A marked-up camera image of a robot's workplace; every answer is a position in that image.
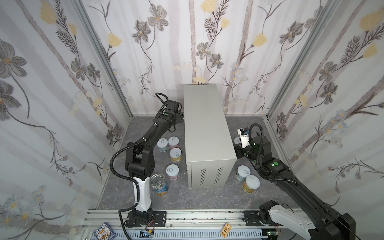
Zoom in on blue label soup can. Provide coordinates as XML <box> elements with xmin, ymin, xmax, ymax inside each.
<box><xmin>150</xmin><ymin>174</ymin><xmax>169</xmax><ymax>196</ymax></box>

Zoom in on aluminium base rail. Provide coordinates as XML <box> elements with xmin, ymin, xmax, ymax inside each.
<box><xmin>78</xmin><ymin>208</ymin><xmax>331</xmax><ymax>240</ymax></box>

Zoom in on white-lid pink can front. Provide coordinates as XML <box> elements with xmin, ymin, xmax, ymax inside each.
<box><xmin>166</xmin><ymin>164</ymin><xmax>179</xmax><ymax>181</ymax></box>

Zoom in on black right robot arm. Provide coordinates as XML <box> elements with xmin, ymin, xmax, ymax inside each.
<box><xmin>234</xmin><ymin>123</ymin><xmax>358</xmax><ymax>240</ymax></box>

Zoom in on white-lid pink can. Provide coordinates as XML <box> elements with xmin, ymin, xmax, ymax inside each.
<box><xmin>168</xmin><ymin>136</ymin><xmax>180</xmax><ymax>150</ymax></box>
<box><xmin>166</xmin><ymin>164</ymin><xmax>179</xmax><ymax>181</ymax></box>

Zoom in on green orange label can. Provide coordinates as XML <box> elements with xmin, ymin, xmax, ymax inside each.
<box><xmin>243</xmin><ymin>175</ymin><xmax>261</xmax><ymax>193</ymax></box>

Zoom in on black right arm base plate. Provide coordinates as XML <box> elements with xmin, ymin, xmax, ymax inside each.
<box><xmin>243</xmin><ymin>210</ymin><xmax>271</xmax><ymax>227</ymax></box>

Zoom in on left corner wall post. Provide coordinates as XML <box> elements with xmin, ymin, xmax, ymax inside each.
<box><xmin>71</xmin><ymin>0</ymin><xmax>134</xmax><ymax>118</ymax></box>

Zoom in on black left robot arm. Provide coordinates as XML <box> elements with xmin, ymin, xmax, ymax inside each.
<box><xmin>110</xmin><ymin>93</ymin><xmax>185</xmax><ymax>227</ymax></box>

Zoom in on white-lid grey can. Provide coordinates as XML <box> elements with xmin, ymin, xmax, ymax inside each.
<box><xmin>236</xmin><ymin>165</ymin><xmax>251</xmax><ymax>182</ymax></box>

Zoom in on white-lid green label can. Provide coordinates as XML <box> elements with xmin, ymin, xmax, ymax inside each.
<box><xmin>234</xmin><ymin>137</ymin><xmax>242</xmax><ymax>145</ymax></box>

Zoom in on aluminium corner wall post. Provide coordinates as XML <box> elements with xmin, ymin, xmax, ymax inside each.
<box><xmin>266</xmin><ymin>0</ymin><xmax>340</xmax><ymax>120</ymax></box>

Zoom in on white-lid teal can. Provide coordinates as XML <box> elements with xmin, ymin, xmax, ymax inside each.
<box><xmin>157</xmin><ymin>138</ymin><xmax>169</xmax><ymax>153</ymax></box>

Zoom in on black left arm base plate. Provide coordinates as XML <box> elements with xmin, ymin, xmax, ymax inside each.
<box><xmin>124</xmin><ymin>211</ymin><xmax>167</xmax><ymax>228</ymax></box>

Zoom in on grey metal cabinet box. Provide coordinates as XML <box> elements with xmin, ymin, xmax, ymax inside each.
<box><xmin>183</xmin><ymin>84</ymin><xmax>237</xmax><ymax>190</ymax></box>

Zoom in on white cable duct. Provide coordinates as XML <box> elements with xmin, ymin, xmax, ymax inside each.
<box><xmin>127</xmin><ymin>229</ymin><xmax>269</xmax><ymax>240</ymax></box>

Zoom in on small orange tag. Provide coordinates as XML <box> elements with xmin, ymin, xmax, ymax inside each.
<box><xmin>220</xmin><ymin>223</ymin><xmax>232</xmax><ymax>238</ymax></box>

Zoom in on white-lid yellow can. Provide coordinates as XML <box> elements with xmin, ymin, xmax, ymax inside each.
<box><xmin>170</xmin><ymin>148</ymin><xmax>182</xmax><ymax>163</ymax></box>

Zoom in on blue printed card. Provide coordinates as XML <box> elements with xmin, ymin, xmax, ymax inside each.
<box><xmin>93</xmin><ymin>222</ymin><xmax>116</xmax><ymax>240</ymax></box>

